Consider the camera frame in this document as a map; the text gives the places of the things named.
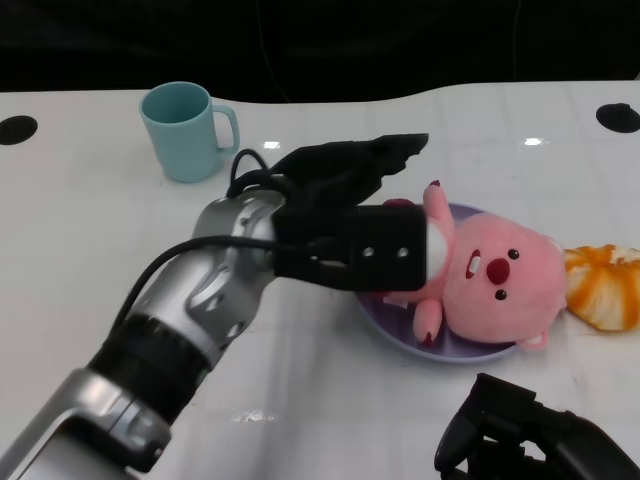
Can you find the pink plush beaver doll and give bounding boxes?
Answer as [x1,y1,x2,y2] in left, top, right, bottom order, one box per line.
[382,179,569,354]

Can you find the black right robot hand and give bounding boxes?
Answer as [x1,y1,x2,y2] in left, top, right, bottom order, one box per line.
[433,372,640,480]

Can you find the thin cable behind table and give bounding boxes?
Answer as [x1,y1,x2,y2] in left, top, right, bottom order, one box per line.
[257,24,291,103]

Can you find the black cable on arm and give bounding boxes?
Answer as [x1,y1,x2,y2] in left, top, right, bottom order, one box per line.
[112,148,351,341]

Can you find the orange and white bun toy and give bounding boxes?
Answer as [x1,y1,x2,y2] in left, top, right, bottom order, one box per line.
[563,243,640,332]

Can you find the teal plastic mug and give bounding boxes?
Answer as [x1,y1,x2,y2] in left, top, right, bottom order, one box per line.
[138,81,240,184]

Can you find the lilac plastic plate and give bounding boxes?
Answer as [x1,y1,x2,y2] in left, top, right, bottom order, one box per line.
[353,201,521,362]

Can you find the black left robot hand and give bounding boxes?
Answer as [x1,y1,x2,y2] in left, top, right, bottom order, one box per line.
[272,132,431,294]

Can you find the black backdrop cloth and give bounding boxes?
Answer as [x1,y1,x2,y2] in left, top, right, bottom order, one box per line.
[0,0,640,104]

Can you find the black round cable grommet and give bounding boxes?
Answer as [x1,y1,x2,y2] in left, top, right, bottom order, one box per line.
[0,115,39,147]
[595,102,640,134]

